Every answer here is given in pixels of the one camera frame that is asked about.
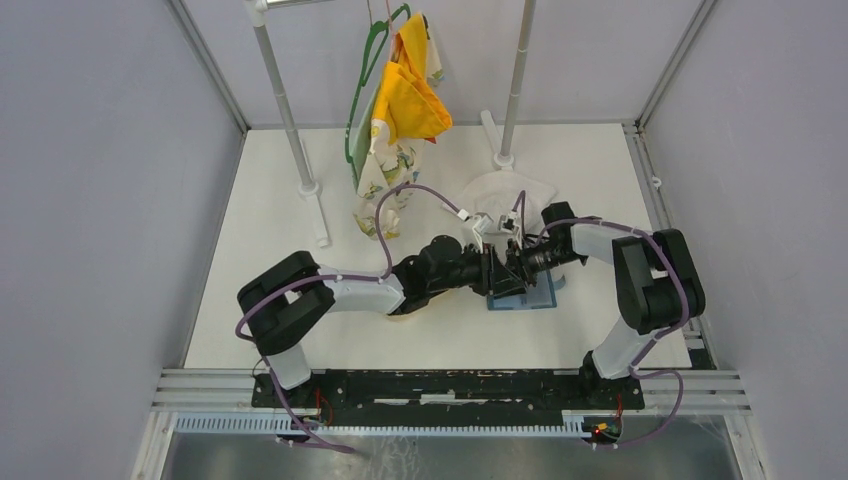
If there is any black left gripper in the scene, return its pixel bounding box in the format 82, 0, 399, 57
429, 242, 524, 298

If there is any blue leather card holder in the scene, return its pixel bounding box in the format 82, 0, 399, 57
487, 271, 566, 311

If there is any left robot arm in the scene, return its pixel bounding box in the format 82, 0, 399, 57
236, 235, 493, 408

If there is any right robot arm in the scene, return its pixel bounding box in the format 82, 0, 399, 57
488, 202, 706, 408

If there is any beige oval tray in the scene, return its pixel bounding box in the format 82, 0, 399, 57
388, 291, 446, 319

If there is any white crumpled cloth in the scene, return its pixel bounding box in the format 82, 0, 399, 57
449, 170, 558, 228

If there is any dinosaur print hanging cloth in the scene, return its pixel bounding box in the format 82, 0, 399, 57
352, 52, 429, 239

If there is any right rack pole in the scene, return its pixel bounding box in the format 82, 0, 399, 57
480, 0, 537, 171

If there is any rack pole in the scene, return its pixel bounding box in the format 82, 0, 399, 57
242, 0, 331, 248
480, 0, 537, 171

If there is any yellow hanging cloth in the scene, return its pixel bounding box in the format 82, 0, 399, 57
371, 12, 453, 145

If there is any green clothes hanger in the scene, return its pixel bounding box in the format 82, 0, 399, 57
344, 3, 412, 167

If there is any left rack pole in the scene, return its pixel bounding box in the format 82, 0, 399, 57
242, 0, 331, 248

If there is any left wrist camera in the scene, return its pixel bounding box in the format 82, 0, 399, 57
458, 210, 494, 251

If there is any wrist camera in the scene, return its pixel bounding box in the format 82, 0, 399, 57
458, 210, 494, 251
497, 210, 523, 237

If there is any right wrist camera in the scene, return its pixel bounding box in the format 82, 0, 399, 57
497, 210, 523, 237

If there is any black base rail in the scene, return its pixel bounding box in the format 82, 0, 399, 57
284, 369, 645, 427

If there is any white slotted cable duct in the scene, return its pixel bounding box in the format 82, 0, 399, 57
173, 413, 624, 439

